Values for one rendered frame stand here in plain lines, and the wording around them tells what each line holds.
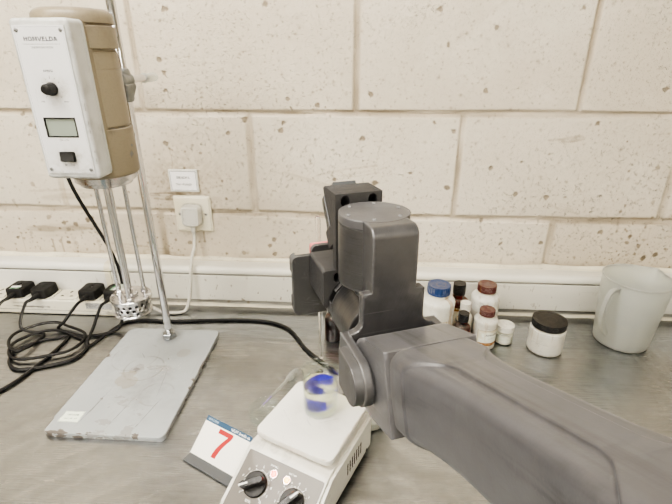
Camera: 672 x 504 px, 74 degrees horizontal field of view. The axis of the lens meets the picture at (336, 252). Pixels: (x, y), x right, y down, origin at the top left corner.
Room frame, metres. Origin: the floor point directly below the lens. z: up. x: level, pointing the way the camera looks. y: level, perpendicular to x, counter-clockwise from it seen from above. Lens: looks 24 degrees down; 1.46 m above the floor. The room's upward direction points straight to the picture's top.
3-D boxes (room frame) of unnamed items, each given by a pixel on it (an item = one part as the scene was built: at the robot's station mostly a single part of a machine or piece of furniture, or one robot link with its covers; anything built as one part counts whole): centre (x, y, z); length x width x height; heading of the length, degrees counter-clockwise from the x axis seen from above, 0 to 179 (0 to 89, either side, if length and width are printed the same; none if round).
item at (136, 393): (0.68, 0.36, 0.91); 0.30 x 0.20 x 0.01; 176
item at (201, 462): (0.50, 0.18, 0.92); 0.09 x 0.06 x 0.04; 60
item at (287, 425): (0.49, 0.03, 0.98); 0.12 x 0.12 x 0.01; 62
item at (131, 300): (0.69, 0.36, 1.17); 0.07 x 0.07 x 0.25
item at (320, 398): (0.51, 0.02, 1.02); 0.06 x 0.05 x 0.08; 83
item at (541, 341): (0.77, -0.43, 0.94); 0.07 x 0.07 x 0.07
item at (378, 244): (0.30, -0.04, 1.29); 0.12 x 0.09 x 0.12; 17
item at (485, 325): (0.79, -0.31, 0.94); 0.05 x 0.05 x 0.09
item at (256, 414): (0.58, 0.12, 0.91); 0.06 x 0.06 x 0.02
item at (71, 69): (0.67, 0.36, 1.40); 0.15 x 0.11 x 0.24; 176
